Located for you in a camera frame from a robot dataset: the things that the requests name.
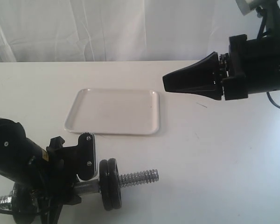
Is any white backdrop curtain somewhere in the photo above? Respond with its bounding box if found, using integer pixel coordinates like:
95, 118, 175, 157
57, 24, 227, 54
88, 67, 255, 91
0, 0, 261, 62

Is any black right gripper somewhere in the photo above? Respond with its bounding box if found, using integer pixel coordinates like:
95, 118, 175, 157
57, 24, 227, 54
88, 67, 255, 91
162, 35, 280, 100

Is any chrome threaded dumbbell bar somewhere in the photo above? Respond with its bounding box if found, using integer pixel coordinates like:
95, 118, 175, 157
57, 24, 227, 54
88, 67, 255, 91
0, 169, 159, 214

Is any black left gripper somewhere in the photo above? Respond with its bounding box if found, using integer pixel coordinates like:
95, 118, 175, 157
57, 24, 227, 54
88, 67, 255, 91
30, 136, 84, 224

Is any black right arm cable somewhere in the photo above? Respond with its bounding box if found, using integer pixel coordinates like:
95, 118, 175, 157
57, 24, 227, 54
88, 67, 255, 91
256, 7, 280, 112

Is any white rectangular tray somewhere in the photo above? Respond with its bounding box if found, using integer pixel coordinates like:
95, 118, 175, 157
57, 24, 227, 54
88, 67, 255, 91
64, 89, 160, 135

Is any mounted black weight plate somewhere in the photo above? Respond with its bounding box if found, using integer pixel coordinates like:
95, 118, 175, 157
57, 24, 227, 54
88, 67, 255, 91
11, 183, 40, 224
99, 160, 112, 211

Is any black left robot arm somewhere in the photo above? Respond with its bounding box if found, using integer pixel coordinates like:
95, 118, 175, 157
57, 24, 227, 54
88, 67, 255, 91
0, 118, 82, 224

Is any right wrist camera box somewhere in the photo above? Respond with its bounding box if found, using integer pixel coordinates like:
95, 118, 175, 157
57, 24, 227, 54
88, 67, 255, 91
236, 0, 261, 15

